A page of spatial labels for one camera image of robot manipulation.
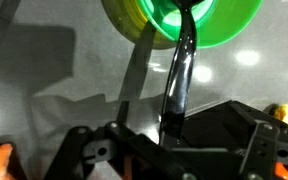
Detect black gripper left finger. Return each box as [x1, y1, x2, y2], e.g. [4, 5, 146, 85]
[43, 121, 200, 180]

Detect black spoon handle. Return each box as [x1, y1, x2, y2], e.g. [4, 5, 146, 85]
[157, 0, 206, 145]

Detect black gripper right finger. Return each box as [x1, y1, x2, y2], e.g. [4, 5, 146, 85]
[239, 120, 288, 180]

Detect lime green bowl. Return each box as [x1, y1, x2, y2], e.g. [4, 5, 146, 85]
[101, 0, 179, 51]

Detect small dark green cup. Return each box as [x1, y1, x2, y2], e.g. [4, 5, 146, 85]
[137, 0, 264, 50]

